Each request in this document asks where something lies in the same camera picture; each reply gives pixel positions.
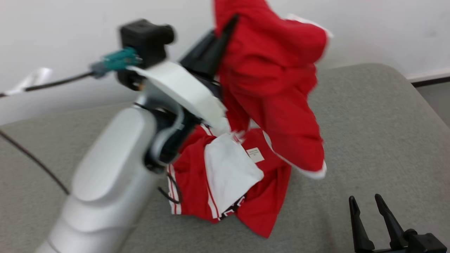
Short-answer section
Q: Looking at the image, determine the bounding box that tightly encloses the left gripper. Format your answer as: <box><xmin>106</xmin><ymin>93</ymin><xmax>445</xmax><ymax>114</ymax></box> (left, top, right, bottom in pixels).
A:
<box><xmin>135</xmin><ymin>30</ymin><xmax>223</xmax><ymax>173</ymax></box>

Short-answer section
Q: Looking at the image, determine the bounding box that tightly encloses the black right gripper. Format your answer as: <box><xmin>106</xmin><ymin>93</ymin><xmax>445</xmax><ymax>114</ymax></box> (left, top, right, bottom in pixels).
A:
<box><xmin>349</xmin><ymin>194</ymin><xmax>448</xmax><ymax>253</ymax></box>

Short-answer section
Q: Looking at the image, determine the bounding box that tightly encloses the red jersey with white panels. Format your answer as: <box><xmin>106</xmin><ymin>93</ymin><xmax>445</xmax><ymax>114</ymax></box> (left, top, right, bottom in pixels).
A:
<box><xmin>167</xmin><ymin>119</ymin><xmax>292</xmax><ymax>239</ymax></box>

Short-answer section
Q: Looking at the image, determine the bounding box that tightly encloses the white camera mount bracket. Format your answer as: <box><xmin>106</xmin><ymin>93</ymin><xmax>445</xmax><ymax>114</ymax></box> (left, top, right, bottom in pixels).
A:
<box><xmin>127</xmin><ymin>61</ymin><xmax>231</xmax><ymax>136</ymax></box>

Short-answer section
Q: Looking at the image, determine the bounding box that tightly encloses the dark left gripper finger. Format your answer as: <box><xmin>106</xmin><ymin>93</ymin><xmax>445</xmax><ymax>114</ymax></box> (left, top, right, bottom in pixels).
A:
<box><xmin>215</xmin><ymin>14</ymin><xmax>240</xmax><ymax>77</ymax></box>

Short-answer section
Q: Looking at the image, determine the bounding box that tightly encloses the dark baseboard strip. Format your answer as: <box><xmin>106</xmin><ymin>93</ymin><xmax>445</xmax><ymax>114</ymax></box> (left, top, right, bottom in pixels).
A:
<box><xmin>411</xmin><ymin>76</ymin><xmax>450</xmax><ymax>87</ymax></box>

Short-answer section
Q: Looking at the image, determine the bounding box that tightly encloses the black cable with teal connector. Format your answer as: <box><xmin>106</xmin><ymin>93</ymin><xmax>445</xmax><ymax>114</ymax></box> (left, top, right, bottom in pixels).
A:
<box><xmin>0</xmin><ymin>47</ymin><xmax>141</xmax><ymax>98</ymax></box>

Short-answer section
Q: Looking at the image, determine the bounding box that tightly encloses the thin black cable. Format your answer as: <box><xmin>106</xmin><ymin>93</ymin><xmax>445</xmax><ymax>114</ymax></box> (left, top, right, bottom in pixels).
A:
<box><xmin>0</xmin><ymin>131</ymin><xmax>70</xmax><ymax>195</ymax></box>
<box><xmin>158</xmin><ymin>174</ymin><xmax>182</xmax><ymax>205</ymax></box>

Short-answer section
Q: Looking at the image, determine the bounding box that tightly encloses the plain red garment white trim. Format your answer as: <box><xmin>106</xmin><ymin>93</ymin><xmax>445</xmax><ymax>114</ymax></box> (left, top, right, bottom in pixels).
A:
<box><xmin>213</xmin><ymin>0</ymin><xmax>334</xmax><ymax>180</ymax></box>

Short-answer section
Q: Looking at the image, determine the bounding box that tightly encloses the white cable tag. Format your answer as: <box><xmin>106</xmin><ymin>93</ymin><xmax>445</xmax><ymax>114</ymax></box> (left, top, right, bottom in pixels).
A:
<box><xmin>5</xmin><ymin>67</ymin><xmax>53</xmax><ymax>95</ymax></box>

